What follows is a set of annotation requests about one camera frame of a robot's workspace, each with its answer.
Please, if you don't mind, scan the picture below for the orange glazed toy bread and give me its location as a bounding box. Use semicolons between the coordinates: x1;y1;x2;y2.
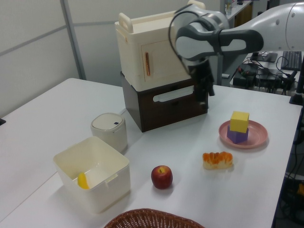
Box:
202;151;234;170

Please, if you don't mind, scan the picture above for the yellow toy banana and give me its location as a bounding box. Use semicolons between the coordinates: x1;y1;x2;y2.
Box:
77;172;90;190

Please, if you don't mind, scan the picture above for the purple cube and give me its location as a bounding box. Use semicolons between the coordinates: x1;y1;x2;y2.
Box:
227;125;249;144

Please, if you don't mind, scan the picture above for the brown wicker basket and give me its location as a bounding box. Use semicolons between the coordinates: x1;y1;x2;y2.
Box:
104;208;206;228

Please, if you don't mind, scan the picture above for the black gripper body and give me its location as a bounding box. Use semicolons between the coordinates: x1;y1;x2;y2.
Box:
187;58;214;83

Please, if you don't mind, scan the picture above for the cream plastic cabinet with handles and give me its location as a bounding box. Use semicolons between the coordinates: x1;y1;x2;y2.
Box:
114;0;207;91

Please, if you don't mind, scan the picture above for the yellow cube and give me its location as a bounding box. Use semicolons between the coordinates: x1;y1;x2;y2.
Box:
229;111;250;133

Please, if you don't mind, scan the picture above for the dark brown drawer box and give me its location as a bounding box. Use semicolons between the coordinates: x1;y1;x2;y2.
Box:
120;71;209;133

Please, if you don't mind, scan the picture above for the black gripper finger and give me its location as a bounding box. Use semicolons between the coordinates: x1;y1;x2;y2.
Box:
194;79;208;107
205;75;216;97

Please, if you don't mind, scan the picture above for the wooden background cabinet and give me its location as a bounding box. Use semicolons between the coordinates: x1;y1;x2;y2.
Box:
234;1;253;28

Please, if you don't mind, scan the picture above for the red toy apple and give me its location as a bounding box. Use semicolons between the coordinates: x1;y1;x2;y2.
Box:
151;165;173;190

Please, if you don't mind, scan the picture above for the black desktop device box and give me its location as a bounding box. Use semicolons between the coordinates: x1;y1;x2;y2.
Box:
232;64;258;86

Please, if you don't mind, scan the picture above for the pink plate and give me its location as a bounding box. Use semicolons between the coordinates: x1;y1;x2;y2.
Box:
218;120;269;149

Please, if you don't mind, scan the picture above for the orange cabinet door handle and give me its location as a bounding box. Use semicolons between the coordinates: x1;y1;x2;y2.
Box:
144;52;152;77

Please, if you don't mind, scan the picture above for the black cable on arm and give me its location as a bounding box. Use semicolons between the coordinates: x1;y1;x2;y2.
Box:
168;10;202;76

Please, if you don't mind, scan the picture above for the black monitor base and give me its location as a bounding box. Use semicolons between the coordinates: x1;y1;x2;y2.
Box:
249;51;278;63

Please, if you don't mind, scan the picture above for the small cream lidded trash can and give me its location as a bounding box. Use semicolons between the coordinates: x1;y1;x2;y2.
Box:
90;113;128;154

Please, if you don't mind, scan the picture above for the white open plastic bin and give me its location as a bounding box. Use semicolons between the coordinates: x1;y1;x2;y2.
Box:
53;136;131;214

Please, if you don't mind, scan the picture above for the white drawer handle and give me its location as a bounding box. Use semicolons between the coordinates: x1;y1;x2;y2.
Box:
153;85;196;104

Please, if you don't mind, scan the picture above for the black keyboard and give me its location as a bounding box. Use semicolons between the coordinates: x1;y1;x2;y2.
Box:
280;51;303;71

